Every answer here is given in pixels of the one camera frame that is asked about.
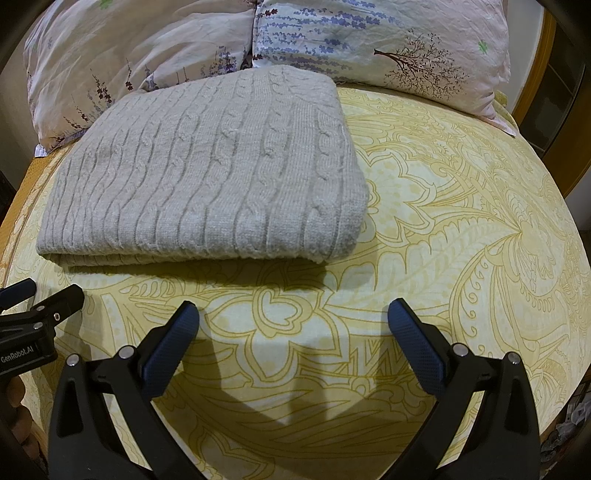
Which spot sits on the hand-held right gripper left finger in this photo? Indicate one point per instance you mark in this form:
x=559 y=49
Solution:
x=168 y=355

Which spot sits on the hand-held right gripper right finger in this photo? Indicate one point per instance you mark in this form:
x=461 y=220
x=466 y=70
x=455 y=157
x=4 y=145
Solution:
x=418 y=344

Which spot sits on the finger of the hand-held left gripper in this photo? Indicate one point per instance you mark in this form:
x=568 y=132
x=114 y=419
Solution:
x=60 y=302
x=18 y=294

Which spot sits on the person's left hand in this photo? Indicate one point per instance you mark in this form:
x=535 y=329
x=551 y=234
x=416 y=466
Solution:
x=17 y=406

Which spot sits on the yellow patterned bedsheet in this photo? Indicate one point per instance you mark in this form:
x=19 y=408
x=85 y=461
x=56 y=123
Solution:
x=461 y=230

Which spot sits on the pale pink floral pillow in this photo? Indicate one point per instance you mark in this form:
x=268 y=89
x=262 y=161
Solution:
x=138 y=46

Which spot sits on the floral pillow with tree print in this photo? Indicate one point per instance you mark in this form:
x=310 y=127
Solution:
x=369 y=37

